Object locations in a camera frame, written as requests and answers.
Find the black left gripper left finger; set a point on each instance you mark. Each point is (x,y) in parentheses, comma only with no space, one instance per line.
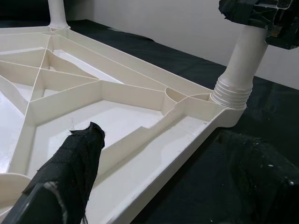
(70,175)

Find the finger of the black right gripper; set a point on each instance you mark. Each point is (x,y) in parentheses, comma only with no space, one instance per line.
(236,10)

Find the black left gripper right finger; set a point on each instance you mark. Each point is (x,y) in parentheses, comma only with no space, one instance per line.
(261,186)

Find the white plastic table leg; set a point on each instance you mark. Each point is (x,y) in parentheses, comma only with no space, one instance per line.
(57,11)
(245,65)

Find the white plastic table top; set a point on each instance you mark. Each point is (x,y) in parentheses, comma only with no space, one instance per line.
(116,121)

